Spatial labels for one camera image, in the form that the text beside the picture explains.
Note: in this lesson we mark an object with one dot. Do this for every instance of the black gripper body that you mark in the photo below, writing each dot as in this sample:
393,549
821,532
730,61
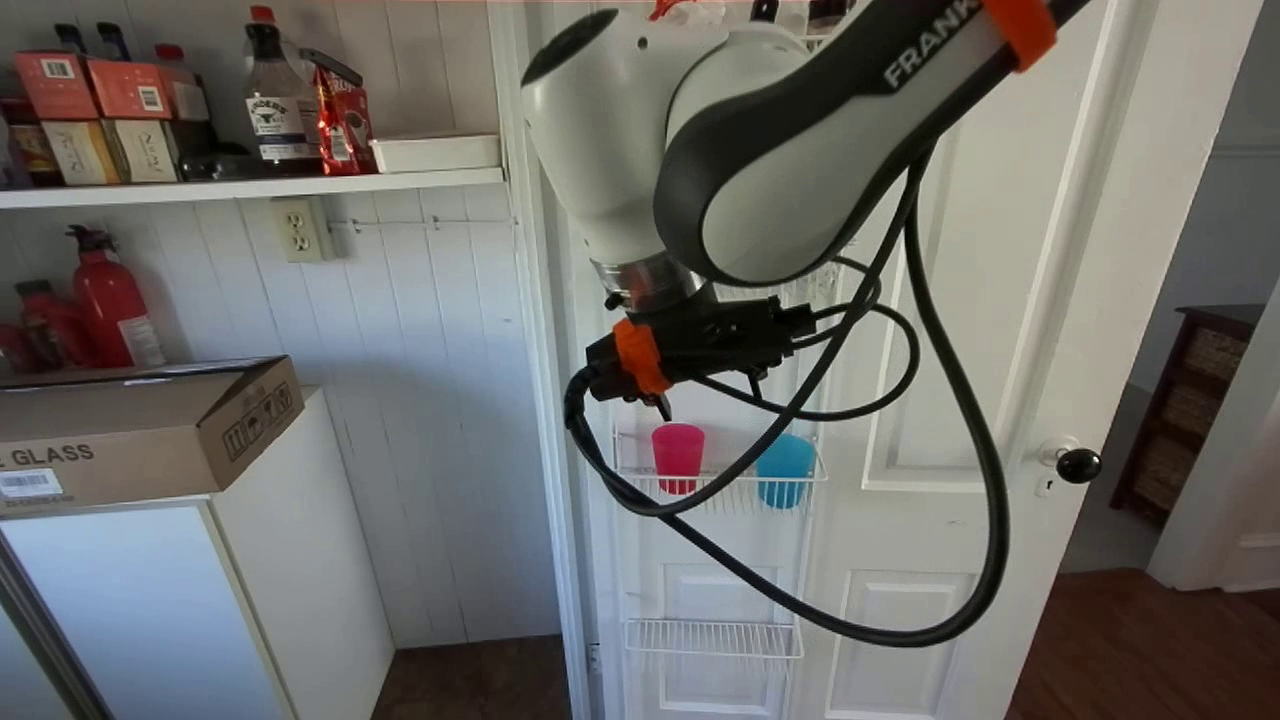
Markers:
707,341

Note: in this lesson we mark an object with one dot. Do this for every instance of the pink plastic cup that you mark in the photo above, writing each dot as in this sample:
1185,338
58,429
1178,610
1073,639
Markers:
677,459

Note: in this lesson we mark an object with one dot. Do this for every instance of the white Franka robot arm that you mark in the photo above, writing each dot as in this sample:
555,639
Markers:
786,163

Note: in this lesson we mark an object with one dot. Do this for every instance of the blue plastic cup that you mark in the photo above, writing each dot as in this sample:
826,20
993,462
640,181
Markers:
786,465

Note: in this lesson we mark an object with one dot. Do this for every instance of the flat white box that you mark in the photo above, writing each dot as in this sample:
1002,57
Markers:
432,148

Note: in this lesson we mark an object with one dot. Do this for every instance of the white panel door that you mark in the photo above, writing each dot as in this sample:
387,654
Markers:
1042,333

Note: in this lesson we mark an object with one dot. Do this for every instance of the black door knob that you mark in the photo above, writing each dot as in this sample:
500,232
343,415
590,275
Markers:
1076,465

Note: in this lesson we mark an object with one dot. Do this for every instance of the red snack bag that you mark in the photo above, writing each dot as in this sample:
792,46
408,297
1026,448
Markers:
343,122

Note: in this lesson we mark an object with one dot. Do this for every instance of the clear liquor bottle black label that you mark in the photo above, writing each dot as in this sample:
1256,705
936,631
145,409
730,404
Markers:
278,114

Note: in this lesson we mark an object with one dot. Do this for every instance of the dark wooden dresser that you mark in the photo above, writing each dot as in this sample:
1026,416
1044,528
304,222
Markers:
1191,403

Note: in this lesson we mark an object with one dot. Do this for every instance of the white refrigerator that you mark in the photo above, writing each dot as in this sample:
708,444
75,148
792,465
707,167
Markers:
263,587

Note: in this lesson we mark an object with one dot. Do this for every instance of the dark glass bottle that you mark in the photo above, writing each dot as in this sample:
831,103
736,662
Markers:
190,114

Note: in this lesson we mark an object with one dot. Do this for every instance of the brown cardboard box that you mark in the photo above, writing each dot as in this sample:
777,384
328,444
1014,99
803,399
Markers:
127,434

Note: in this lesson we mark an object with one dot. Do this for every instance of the large red fire extinguisher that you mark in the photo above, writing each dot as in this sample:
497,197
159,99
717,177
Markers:
111,300

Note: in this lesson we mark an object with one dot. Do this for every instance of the pink and tan carton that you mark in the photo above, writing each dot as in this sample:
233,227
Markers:
136,127
64,122

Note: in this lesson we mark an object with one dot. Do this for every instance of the small red fire extinguisher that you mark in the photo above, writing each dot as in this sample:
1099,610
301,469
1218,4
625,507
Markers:
44,325

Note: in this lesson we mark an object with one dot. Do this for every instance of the white wall outlet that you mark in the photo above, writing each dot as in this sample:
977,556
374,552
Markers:
301,230

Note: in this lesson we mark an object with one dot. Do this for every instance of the white wall shelf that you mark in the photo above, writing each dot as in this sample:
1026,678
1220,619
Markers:
243,185

